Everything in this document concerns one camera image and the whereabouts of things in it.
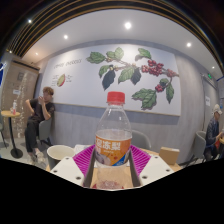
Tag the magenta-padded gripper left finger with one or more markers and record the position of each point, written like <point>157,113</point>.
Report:
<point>66,170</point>

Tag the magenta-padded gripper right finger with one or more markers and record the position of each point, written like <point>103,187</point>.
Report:
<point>155,168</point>

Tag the clear red-capped drink bottle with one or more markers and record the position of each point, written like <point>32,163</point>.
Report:
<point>113,146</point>

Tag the black mug with white inside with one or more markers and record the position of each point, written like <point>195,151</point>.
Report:
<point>56,156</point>

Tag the brown cardboard box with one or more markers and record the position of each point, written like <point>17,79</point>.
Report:
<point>169,155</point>

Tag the grey upholstered chair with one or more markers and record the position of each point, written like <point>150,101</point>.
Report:
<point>141,140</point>

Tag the grey chair with black legs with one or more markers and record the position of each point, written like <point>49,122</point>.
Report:
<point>199,143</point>
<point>45,130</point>

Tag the person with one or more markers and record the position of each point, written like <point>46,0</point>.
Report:
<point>38,115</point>
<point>211,133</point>

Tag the round yellow-topped side table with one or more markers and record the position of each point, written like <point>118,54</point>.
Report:
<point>10,114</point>

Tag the small clear drink bottle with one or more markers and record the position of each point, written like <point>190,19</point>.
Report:
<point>14,107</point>

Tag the green exit sign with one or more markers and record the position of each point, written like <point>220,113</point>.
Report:
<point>209,76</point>

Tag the round ceiling lights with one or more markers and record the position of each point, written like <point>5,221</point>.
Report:
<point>127,25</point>

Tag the coffee branch wall mural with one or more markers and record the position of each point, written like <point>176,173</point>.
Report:
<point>83,86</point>

